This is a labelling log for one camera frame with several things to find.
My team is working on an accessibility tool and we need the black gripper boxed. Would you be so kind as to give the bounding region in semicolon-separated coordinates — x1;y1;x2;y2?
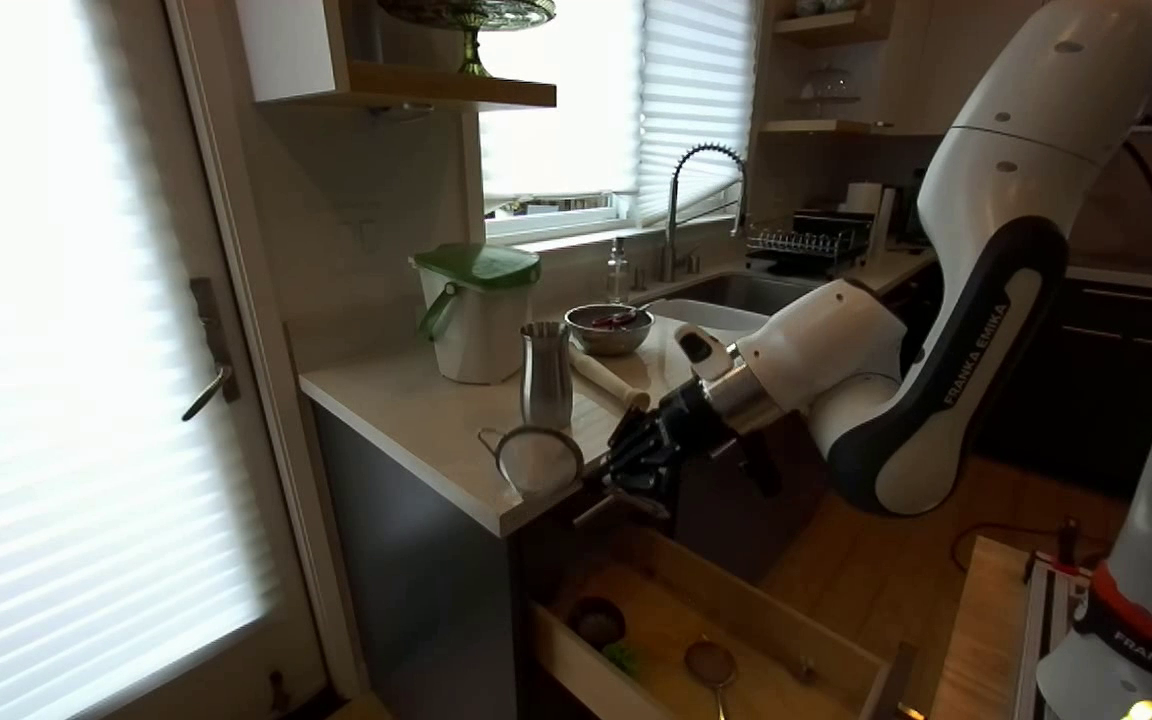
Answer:
570;373;750;527

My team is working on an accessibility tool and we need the large metal mesh strainer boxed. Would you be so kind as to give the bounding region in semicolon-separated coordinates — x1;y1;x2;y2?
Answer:
489;421;639;510

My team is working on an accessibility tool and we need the silver metal cup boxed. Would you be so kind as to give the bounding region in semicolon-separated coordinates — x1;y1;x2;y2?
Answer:
518;317;581;434

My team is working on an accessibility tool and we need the small metal mesh strainer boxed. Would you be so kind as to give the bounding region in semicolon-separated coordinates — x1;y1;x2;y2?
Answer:
681;635;740;720

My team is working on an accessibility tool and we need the wooden drawer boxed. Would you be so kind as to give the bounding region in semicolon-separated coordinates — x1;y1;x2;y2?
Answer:
527;525;920;720

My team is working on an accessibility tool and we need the dark drawer cabinet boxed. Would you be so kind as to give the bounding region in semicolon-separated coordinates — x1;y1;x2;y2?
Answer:
314;399;570;720

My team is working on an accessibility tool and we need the pale rolling pin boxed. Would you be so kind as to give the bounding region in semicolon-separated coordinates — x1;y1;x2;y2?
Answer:
566;336;658;417

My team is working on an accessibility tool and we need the metal bowl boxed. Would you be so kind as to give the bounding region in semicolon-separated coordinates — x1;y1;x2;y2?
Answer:
559;302;658;362

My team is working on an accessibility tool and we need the clear soap dispenser bottle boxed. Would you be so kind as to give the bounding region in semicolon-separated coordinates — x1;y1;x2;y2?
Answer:
599;237;637;310

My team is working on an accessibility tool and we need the small green item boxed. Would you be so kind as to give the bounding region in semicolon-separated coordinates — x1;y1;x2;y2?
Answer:
599;639;648;680

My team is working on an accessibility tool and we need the white container green lid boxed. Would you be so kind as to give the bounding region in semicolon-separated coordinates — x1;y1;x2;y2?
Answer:
413;240;545;390

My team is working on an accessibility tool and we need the kitchen sink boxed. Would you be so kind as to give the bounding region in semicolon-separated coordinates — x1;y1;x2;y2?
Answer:
639;269;820;339

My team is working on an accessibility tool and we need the tall gooseneck faucet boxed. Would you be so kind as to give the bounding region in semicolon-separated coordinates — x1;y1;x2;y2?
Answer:
662;140;754;285

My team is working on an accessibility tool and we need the dark dish rack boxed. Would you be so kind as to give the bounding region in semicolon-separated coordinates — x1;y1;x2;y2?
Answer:
746;203;871;281

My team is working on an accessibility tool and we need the white countertop appliance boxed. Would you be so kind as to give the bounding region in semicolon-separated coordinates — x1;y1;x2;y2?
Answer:
842;181;905;257

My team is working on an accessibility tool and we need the kitchen window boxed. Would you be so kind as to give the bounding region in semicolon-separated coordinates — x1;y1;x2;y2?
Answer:
475;0;755;248

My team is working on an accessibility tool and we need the wooden robot cart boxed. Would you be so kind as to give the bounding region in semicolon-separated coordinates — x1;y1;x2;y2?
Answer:
930;531;1047;720

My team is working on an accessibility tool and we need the green glass cake stand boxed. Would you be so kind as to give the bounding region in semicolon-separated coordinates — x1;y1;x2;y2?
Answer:
375;0;559;79

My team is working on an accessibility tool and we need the dark lower cabinet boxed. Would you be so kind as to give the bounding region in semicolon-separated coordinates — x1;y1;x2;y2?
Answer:
971;265;1152;501

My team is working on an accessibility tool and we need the open wooden shelf unit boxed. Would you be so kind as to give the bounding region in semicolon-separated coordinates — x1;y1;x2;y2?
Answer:
755;0;905;140

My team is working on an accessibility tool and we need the door with white blinds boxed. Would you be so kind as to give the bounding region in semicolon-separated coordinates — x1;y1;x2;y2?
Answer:
0;0;334;720

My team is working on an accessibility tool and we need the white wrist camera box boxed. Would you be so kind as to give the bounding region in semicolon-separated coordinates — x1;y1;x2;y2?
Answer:
674;323;740;383

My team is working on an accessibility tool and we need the metal door lever handle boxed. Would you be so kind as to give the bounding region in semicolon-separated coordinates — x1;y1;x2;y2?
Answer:
176;277;243;426

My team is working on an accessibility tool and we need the aluminium base frame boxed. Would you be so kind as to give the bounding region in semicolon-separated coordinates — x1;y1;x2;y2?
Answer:
1013;554;1105;720

